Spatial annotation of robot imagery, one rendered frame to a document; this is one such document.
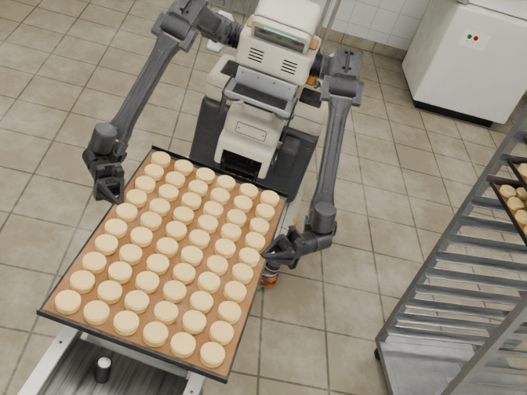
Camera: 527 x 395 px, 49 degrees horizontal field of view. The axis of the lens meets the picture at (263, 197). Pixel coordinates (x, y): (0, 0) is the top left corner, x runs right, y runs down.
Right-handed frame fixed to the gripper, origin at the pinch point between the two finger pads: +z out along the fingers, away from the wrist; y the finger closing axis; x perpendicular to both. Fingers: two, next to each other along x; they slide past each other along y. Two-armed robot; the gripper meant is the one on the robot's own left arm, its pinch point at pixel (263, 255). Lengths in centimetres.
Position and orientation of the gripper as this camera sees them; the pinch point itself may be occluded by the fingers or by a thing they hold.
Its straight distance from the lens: 140.9
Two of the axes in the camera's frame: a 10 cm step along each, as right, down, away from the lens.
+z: -8.2, 1.9, -5.4
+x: -5.1, -6.5, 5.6
